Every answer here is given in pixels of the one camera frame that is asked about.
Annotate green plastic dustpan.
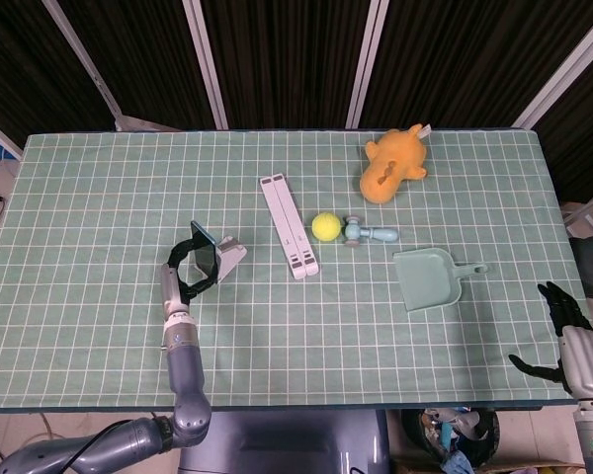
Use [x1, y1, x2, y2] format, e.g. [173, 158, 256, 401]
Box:
[392, 247, 489, 313]

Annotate yellow tennis ball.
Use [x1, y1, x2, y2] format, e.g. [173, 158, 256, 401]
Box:
[311, 212, 341, 243]

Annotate black trash bin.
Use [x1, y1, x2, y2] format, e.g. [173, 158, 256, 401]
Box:
[402, 407, 501, 474]

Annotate white folding phone stand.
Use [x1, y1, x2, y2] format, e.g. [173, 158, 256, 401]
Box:
[212, 235, 250, 284]

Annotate white frame foot plate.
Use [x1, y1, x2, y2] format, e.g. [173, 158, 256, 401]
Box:
[115, 115, 182, 132]

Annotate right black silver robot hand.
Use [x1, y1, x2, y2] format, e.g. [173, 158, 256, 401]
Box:
[507, 280, 593, 401]

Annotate white folded laptop stand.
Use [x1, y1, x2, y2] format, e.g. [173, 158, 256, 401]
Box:
[259, 173, 321, 281]

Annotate orange plush toy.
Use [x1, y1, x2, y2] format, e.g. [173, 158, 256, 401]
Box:
[359, 123, 432, 204]

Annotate blue wooden toy hammer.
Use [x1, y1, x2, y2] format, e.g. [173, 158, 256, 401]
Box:
[341, 215, 399, 247]

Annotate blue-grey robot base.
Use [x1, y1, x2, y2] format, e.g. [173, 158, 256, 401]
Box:
[177, 409, 391, 474]

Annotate black smartphone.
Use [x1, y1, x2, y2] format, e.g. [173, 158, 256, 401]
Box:
[190, 220, 219, 283]

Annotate white aluminium frame post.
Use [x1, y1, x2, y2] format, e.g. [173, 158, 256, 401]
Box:
[181, 0, 229, 131]
[0, 112, 25, 162]
[560, 186, 593, 234]
[344, 0, 391, 130]
[42, 0, 126, 132]
[511, 3, 593, 130]

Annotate beige floor cable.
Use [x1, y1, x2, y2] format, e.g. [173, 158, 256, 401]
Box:
[38, 412, 58, 443]

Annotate green checkered tablecloth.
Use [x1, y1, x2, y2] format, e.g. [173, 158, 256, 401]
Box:
[0, 127, 593, 413]

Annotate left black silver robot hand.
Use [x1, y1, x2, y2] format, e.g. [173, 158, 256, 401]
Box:
[160, 232, 218, 311]

